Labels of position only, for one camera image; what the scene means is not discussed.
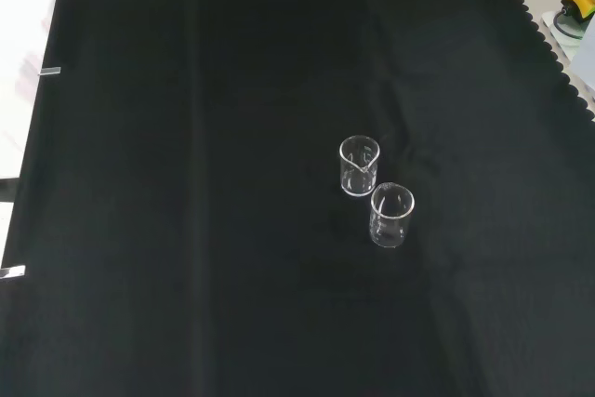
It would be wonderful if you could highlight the pale grey box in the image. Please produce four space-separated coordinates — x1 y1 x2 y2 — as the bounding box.
572 20 595 92

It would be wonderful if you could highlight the black bench cloth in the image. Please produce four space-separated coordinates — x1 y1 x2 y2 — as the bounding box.
0 0 595 397

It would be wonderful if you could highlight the dark green cable loop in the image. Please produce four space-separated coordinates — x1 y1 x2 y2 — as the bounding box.
551 8 583 41

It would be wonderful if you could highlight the clear glass beaker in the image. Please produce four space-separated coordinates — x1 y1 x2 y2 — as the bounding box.
338 134 381 197
369 181 417 249

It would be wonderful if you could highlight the pale board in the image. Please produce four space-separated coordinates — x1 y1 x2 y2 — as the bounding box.
538 8 595 101

